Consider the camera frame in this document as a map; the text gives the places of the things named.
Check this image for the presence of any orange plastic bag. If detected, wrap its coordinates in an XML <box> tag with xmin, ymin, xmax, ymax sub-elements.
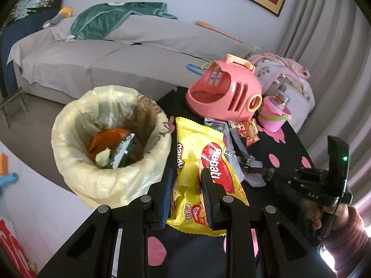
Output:
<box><xmin>88</xmin><ymin>129</ymin><xmax>131</xmax><ymax>163</ymax></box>

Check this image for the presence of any colourful cartoon snack bag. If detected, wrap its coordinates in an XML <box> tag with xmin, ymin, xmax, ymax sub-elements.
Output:
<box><xmin>204</xmin><ymin>117</ymin><xmax>232</xmax><ymax>134</ymax></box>

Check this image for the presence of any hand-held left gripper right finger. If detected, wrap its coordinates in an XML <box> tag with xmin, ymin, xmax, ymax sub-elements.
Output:
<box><xmin>201</xmin><ymin>168</ymin><xmax>328</xmax><ymax>278</ymax></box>

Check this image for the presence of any small wooden stool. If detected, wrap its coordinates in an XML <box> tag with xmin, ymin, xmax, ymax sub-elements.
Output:
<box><xmin>0</xmin><ymin>91</ymin><xmax>29</xmax><ymax>129</ymax></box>

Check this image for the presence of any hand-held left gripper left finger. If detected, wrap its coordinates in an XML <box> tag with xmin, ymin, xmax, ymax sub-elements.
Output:
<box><xmin>38</xmin><ymin>168</ymin><xmax>177</xmax><ymax>278</ymax></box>

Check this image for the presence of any person's right forearm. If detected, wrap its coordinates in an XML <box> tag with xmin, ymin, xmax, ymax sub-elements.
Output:
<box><xmin>319</xmin><ymin>204</ymin><xmax>371</xmax><ymax>270</ymax></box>

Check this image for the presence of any grey sofa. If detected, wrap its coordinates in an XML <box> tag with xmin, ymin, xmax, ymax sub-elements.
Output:
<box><xmin>7</xmin><ymin>13</ymin><xmax>316</xmax><ymax>128</ymax></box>

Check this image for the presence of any wooden paddle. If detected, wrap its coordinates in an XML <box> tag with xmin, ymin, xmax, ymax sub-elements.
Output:
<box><xmin>196</xmin><ymin>21</ymin><xmax>242</xmax><ymax>43</ymax></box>

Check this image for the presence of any green white packet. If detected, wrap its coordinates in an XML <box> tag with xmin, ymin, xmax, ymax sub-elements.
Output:
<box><xmin>106</xmin><ymin>133</ymin><xmax>137</xmax><ymax>169</ymax></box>

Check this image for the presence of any red snack wrapper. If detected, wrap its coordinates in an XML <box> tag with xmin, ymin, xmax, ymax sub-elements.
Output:
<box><xmin>229</xmin><ymin>120</ymin><xmax>259</xmax><ymax>148</ymax></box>

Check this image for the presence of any grey curtain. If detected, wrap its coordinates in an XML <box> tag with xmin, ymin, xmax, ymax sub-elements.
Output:
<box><xmin>278</xmin><ymin>0</ymin><xmax>371</xmax><ymax>209</ymax></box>

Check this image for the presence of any pink toy bucket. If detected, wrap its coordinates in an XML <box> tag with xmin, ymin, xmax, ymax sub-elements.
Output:
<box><xmin>257</xmin><ymin>96</ymin><xmax>292</xmax><ymax>132</ymax></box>

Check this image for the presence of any yellow wafer packet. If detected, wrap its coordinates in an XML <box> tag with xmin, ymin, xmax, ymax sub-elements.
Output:
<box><xmin>166</xmin><ymin>117</ymin><xmax>250</xmax><ymax>238</ymax></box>

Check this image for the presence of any bin with yellow bag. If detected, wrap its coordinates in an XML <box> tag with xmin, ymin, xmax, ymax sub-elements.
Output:
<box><xmin>51</xmin><ymin>85</ymin><xmax>172</xmax><ymax>209</ymax></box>

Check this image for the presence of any fish tank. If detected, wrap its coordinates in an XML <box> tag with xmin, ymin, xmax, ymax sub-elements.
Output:
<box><xmin>4</xmin><ymin>0</ymin><xmax>66</xmax><ymax>28</ymax></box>

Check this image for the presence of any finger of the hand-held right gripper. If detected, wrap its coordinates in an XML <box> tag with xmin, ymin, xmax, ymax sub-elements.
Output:
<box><xmin>245</xmin><ymin>166</ymin><xmax>302</xmax><ymax>188</ymax></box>

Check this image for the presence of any black tablecloth with pink hearts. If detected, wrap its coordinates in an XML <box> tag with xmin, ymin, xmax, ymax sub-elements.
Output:
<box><xmin>110</xmin><ymin>86</ymin><xmax>328</xmax><ymax>278</ymax></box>

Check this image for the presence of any silver foil wrapper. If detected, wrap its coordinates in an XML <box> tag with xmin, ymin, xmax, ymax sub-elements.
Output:
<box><xmin>223</xmin><ymin>130</ymin><xmax>265</xmax><ymax>187</ymax></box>

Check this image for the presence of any pink blanket pile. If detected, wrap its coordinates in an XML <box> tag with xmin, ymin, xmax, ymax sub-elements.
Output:
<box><xmin>246</xmin><ymin>53</ymin><xmax>315</xmax><ymax>107</ymax></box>

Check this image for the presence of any pink toy helmet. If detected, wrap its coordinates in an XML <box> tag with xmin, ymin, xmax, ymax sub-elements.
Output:
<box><xmin>186</xmin><ymin>54</ymin><xmax>263</xmax><ymax>122</ymax></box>

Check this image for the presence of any blue toy shovel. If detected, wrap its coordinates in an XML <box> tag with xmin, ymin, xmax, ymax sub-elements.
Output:
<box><xmin>0</xmin><ymin>172</ymin><xmax>18</xmax><ymax>194</ymax></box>

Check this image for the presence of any grey yellow stuffed toy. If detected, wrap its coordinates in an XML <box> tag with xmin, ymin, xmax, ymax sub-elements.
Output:
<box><xmin>42</xmin><ymin>6</ymin><xmax>72</xmax><ymax>29</ymax></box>

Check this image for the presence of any cream crumpled wrapper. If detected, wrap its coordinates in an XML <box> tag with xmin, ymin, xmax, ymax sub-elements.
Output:
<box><xmin>94</xmin><ymin>148</ymin><xmax>112</xmax><ymax>167</ymax></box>

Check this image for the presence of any person's right hand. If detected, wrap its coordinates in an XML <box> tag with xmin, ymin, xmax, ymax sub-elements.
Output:
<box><xmin>307</xmin><ymin>204</ymin><xmax>323</xmax><ymax>231</ymax></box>

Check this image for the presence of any white bag with red print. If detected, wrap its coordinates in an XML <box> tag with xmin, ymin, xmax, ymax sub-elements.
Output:
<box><xmin>0</xmin><ymin>218</ymin><xmax>37</xmax><ymax>278</ymax></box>

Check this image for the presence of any green blanket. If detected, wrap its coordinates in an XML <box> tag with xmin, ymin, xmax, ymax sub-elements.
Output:
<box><xmin>70</xmin><ymin>2</ymin><xmax>177</xmax><ymax>40</ymax></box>

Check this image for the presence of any small clear bottle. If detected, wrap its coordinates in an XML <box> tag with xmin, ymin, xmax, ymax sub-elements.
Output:
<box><xmin>274</xmin><ymin>90</ymin><xmax>290</xmax><ymax>106</ymax></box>

